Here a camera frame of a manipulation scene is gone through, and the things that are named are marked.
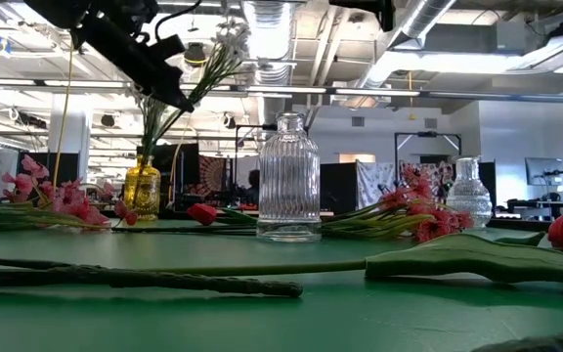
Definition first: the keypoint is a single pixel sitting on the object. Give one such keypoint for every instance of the pink artificial flower sprig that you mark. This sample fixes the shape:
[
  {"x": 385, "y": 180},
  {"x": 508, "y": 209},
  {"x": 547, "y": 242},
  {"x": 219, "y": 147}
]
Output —
[
  {"x": 433, "y": 227},
  {"x": 69, "y": 200}
]

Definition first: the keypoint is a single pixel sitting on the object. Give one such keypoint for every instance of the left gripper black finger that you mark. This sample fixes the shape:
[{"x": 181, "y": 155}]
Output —
[{"x": 169, "y": 88}]

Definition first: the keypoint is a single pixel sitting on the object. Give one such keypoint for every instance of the green felt table cover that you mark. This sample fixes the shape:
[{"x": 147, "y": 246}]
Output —
[{"x": 262, "y": 322}]

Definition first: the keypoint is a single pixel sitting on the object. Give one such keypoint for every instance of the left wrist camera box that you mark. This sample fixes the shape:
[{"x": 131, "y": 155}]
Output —
[{"x": 164, "y": 48}]

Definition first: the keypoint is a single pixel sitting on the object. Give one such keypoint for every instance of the clear ribbed glass vase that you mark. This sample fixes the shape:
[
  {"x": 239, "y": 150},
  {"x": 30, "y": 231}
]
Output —
[{"x": 289, "y": 186}]

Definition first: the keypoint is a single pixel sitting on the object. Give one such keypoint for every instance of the yellow glass vase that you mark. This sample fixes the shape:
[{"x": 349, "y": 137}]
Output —
[{"x": 142, "y": 190}]

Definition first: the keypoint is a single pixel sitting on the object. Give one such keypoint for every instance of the clear bumpy glass vase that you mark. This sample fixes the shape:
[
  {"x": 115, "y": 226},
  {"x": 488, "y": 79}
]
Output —
[{"x": 469, "y": 200}]

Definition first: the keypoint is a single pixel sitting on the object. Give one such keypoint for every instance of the person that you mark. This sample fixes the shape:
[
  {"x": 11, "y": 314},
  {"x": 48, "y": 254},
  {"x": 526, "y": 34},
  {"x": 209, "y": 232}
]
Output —
[{"x": 253, "y": 188}]

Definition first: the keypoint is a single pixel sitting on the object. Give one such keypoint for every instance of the red mandala tapestry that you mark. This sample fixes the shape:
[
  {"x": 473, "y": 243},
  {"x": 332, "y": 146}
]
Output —
[{"x": 210, "y": 176}]

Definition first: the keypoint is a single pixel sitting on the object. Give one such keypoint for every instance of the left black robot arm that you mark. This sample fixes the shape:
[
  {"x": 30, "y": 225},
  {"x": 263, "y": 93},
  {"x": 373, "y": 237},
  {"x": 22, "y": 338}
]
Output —
[{"x": 66, "y": 10}]

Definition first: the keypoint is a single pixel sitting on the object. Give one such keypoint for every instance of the computer monitor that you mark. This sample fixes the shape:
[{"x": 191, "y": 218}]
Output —
[{"x": 543, "y": 171}]

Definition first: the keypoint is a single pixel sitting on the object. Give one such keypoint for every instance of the red artificial tulip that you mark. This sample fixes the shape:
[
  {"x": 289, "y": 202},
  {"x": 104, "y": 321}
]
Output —
[
  {"x": 202, "y": 213},
  {"x": 457, "y": 259}
]

